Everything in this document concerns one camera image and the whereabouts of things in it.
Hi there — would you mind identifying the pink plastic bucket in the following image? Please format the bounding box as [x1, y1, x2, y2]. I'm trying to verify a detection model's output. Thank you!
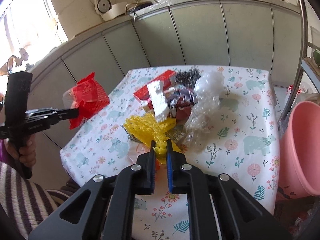
[277, 101, 319, 200]

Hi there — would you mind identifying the clear bubble wrap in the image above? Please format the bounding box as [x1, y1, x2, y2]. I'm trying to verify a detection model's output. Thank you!
[183, 70, 225, 152]

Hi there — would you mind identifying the striped sleeve forearm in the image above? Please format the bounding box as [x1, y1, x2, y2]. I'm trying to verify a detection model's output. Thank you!
[1, 163, 68, 239]

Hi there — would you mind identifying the crumpled purple red wrapper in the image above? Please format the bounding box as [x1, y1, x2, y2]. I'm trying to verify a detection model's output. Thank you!
[166, 87, 197, 121]

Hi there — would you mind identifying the person's left hand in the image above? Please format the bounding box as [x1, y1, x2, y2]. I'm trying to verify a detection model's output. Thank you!
[4, 134, 36, 168]

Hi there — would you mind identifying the metal shelf rack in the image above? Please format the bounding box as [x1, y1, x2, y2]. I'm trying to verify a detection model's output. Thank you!
[278, 0, 319, 131]

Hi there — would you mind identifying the yellow plastic mesh net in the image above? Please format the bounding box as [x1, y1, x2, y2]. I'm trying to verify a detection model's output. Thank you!
[123, 113, 176, 164]

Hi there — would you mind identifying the red snack bag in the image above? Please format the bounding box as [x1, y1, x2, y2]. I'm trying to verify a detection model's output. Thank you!
[62, 72, 110, 129]

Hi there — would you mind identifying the steel wool scrubber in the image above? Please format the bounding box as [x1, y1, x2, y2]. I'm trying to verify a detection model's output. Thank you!
[175, 68, 201, 89]

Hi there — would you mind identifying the floral bear tablecloth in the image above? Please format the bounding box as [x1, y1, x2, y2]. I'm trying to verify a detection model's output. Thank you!
[60, 66, 280, 239]

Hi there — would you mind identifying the white foam piece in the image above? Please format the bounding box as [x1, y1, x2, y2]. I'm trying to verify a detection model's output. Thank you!
[147, 80, 169, 123]

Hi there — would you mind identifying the white rice cooker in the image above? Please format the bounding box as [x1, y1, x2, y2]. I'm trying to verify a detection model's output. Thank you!
[94, 0, 127, 22]

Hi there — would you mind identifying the grey kitchen cabinet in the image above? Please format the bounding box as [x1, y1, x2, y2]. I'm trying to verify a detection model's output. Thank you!
[27, 0, 302, 181]

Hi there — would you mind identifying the red cardboard box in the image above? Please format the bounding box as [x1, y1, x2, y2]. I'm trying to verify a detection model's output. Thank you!
[133, 70, 177, 112]

